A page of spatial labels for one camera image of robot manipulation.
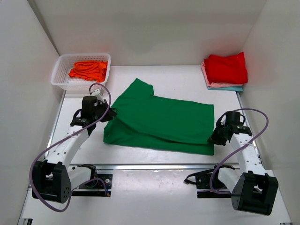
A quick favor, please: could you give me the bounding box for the green t shirt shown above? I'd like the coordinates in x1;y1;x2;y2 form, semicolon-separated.
103;79;214;156

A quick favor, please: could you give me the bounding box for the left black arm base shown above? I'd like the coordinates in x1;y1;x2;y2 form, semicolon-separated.
68;164;113;197

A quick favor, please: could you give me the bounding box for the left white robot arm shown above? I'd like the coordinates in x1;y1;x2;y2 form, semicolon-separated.
30;95;117;203

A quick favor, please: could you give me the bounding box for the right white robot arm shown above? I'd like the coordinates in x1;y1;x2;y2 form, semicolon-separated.
208;109;278;216

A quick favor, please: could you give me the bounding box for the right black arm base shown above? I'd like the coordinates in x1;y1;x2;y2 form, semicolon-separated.
183;168;231;199

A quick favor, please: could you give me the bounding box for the orange t shirt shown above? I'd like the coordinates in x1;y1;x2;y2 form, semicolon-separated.
68;60;108;83

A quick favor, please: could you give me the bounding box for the white plastic basket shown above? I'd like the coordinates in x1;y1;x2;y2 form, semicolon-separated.
51;53;111;92

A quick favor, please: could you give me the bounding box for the light blue folded t shirt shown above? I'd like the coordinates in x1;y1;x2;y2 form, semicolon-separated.
207;86;243;92

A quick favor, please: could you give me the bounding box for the pink folded t shirt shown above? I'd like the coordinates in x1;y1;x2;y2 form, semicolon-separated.
201;61;237;88

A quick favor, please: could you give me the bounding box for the red folded t shirt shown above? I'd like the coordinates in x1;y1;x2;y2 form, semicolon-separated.
204;52;248;85

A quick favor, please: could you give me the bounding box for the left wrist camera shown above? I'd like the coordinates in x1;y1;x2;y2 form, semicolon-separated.
90;88;105;102

